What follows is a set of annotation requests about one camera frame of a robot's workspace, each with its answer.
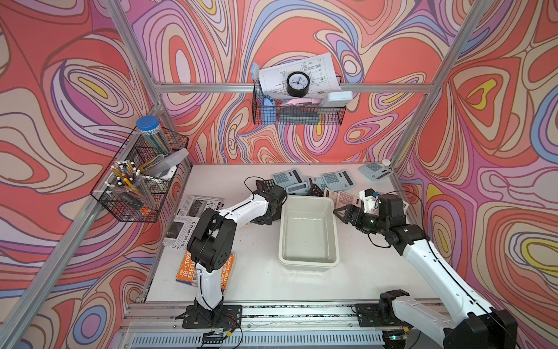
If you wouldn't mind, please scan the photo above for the black round clock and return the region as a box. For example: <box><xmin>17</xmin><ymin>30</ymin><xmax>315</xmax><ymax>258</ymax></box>
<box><xmin>286</xmin><ymin>71</ymin><xmax>310</xmax><ymax>98</ymax></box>

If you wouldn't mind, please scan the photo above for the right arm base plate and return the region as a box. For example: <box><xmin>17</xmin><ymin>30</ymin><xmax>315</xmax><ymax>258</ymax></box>
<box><xmin>353</xmin><ymin>303</ymin><xmax>413</xmax><ymax>329</ymax></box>

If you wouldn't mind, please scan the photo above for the colourful children's book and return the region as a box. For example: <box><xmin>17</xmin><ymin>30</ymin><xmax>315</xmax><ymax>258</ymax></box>
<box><xmin>176</xmin><ymin>251</ymin><xmax>235</xmax><ymax>292</ymax></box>

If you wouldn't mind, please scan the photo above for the black calculator under pile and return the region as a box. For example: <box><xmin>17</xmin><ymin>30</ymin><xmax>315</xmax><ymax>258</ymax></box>
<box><xmin>307</xmin><ymin>183</ymin><xmax>324</xmax><ymax>197</ymax></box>

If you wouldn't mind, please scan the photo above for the white box in basket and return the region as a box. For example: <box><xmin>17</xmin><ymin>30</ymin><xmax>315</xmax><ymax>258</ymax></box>
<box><xmin>321</xmin><ymin>91</ymin><xmax>353</xmax><ymax>108</ymax></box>

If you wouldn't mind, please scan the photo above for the clear cup of pencils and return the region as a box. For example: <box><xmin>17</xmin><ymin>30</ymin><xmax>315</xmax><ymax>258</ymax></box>
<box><xmin>105</xmin><ymin>161</ymin><xmax>155</xmax><ymax>209</ymax></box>

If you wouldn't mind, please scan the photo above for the blue calculator back middle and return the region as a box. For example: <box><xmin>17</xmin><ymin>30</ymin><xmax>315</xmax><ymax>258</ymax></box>
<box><xmin>322</xmin><ymin>170</ymin><xmax>355</xmax><ymax>192</ymax></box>

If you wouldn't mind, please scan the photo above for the cream plastic storage box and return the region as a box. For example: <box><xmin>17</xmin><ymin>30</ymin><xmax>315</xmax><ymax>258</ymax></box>
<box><xmin>278</xmin><ymin>196</ymin><xmax>340</xmax><ymax>272</ymax></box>

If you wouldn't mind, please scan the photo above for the newspaper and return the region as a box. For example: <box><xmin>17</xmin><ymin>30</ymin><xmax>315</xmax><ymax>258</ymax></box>
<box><xmin>163</xmin><ymin>195</ymin><xmax>224</xmax><ymax>249</ymax></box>

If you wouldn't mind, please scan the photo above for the blue lid pencil jar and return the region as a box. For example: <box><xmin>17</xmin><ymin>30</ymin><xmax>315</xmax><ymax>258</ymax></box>
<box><xmin>136</xmin><ymin>116</ymin><xmax>171</xmax><ymax>156</ymax></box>

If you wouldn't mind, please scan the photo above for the black wire basket left wall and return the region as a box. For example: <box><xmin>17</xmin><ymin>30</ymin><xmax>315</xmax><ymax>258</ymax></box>
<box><xmin>90</xmin><ymin>132</ymin><xmax>180</xmax><ymax>222</ymax></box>

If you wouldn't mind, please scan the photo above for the grey stapler in basket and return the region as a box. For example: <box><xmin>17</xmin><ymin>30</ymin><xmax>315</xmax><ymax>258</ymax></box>
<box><xmin>144</xmin><ymin>148</ymin><xmax>189</xmax><ymax>180</ymax></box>

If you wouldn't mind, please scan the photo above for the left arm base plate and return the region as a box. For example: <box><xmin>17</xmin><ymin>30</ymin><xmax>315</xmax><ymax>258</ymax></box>
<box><xmin>177</xmin><ymin>304</ymin><xmax>243</xmax><ymax>330</ymax></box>

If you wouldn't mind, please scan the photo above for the pink calculator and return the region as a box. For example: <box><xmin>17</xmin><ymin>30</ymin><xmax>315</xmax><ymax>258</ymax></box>
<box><xmin>323</xmin><ymin>188</ymin><xmax>362</xmax><ymax>209</ymax></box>

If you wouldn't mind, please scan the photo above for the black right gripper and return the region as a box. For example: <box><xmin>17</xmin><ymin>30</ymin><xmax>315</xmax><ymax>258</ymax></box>
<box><xmin>333</xmin><ymin>204</ymin><xmax>388</xmax><ymax>234</ymax></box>

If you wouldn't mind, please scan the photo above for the white paper drawing sheet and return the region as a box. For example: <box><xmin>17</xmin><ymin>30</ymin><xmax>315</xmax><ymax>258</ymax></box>
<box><xmin>259</xmin><ymin>53</ymin><xmax>341</xmax><ymax>100</ymax></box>

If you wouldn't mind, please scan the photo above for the black wire basket back wall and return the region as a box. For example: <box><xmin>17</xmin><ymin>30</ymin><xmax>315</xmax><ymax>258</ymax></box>
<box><xmin>251</xmin><ymin>81</ymin><xmax>347</xmax><ymax>126</ymax></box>

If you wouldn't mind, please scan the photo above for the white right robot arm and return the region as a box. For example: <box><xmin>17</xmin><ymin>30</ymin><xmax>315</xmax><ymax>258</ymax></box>
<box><xmin>334</xmin><ymin>189</ymin><xmax>519</xmax><ymax>348</ymax></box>

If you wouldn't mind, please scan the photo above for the blue calculator far corner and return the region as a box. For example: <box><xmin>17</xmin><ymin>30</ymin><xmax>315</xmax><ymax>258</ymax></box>
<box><xmin>358</xmin><ymin>162</ymin><xmax>392</xmax><ymax>181</ymax></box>

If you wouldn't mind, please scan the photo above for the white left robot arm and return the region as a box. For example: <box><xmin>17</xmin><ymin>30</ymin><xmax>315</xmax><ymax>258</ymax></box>
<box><xmin>187</xmin><ymin>185</ymin><xmax>287</xmax><ymax>311</ymax></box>

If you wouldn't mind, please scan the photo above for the black calculator face up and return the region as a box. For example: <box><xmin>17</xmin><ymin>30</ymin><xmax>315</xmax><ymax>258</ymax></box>
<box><xmin>256</xmin><ymin>179</ymin><xmax>276</xmax><ymax>191</ymax></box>

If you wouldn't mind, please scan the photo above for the black wire basket wall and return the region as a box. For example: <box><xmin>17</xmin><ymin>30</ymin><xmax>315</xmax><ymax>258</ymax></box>
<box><xmin>251</xmin><ymin>81</ymin><xmax>347</xmax><ymax>126</ymax></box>
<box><xmin>90</xmin><ymin>132</ymin><xmax>180</xmax><ymax>222</ymax></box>

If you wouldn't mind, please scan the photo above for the blue calculator back left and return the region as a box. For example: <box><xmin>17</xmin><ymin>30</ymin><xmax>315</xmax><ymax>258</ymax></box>
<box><xmin>273</xmin><ymin>169</ymin><xmax>305</xmax><ymax>189</ymax></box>

